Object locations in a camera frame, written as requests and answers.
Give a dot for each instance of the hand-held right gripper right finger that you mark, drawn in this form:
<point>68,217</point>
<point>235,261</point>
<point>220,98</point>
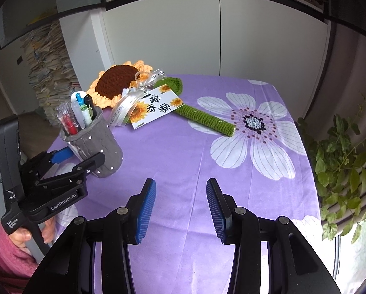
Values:
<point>213,211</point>

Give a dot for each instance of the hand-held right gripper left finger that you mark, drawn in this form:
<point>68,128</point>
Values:
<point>146,211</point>

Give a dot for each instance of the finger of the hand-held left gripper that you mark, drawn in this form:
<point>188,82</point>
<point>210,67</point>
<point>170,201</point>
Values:
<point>60,155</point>
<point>88,165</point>

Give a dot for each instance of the grey dotted pen holder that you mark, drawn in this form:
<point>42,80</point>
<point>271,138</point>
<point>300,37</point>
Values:
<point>103,147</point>

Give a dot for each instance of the red pen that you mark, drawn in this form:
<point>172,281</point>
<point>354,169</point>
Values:
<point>69,125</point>

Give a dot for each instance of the thin white pen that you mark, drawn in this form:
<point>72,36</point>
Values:
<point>77,113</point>

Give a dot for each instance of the green pen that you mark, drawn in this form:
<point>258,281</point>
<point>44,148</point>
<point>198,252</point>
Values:
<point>85,113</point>

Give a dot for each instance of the black marker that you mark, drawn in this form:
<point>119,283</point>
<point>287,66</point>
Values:
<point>89,101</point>

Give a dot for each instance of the person's left forearm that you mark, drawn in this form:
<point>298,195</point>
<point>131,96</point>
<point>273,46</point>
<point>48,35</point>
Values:
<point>5,263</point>

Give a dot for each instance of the person's left hand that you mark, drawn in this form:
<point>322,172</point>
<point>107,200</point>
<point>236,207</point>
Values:
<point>23,239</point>

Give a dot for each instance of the purple floral tablecloth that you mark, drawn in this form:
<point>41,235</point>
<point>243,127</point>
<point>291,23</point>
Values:
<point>177,147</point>

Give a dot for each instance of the clear white ribbon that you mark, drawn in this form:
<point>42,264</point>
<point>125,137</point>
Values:
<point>124,104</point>

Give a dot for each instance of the tall pile of books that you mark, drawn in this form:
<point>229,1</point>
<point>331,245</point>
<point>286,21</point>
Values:
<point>48,67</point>

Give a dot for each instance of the crochet sunflower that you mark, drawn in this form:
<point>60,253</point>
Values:
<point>112,79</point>

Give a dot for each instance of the white sunflower print card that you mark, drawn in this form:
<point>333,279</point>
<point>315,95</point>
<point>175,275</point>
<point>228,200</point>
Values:
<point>158,107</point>

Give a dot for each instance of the green leafy plant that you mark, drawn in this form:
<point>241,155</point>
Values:
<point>336,159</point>

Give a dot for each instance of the white cupboard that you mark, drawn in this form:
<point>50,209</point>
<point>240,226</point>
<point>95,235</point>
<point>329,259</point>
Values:
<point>186,36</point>

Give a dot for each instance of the pale curtain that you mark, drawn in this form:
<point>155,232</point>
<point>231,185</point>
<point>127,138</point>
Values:
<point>354,76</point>

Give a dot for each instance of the black wall switch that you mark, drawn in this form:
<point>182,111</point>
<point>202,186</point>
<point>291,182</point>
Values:
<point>19,60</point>

